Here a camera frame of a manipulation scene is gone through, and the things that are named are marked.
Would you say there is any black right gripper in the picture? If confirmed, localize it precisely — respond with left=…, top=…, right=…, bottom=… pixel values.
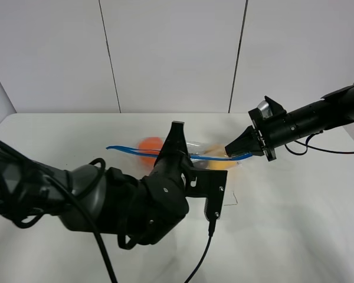
left=225, top=108, right=286, bottom=162

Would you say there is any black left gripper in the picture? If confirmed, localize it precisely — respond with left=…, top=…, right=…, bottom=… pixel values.
left=117, top=121, right=192, bottom=249

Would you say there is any clear zip bag blue seal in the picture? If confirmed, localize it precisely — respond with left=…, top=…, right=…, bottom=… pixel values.
left=106, top=137, right=252, bottom=171

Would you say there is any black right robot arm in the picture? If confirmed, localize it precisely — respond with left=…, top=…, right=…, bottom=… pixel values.
left=225, top=85, right=354, bottom=161

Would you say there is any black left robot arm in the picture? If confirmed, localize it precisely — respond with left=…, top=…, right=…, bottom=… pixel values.
left=0, top=121, right=191, bottom=249

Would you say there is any orange round fruit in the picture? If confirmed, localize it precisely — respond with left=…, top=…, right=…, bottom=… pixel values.
left=138, top=137, right=163, bottom=168

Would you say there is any yellow pear fruit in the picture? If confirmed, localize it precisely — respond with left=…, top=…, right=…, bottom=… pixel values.
left=204, top=144, right=237, bottom=170

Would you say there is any dark purple eggplant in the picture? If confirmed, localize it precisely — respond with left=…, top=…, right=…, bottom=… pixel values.
left=193, top=160, right=209, bottom=169

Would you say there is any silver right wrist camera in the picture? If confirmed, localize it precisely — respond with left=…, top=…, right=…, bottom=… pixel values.
left=257, top=96, right=287, bottom=119

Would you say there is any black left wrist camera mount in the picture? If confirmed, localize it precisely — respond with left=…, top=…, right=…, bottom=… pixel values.
left=185, top=167, right=228, bottom=222

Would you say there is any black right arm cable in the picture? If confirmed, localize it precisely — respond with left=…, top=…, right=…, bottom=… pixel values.
left=284, top=131, right=354, bottom=156

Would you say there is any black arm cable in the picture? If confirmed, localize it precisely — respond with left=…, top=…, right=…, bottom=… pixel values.
left=0, top=134, right=216, bottom=283
left=284, top=131, right=354, bottom=156

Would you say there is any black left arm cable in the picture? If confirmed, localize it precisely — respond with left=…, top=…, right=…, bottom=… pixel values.
left=0, top=134, right=216, bottom=283

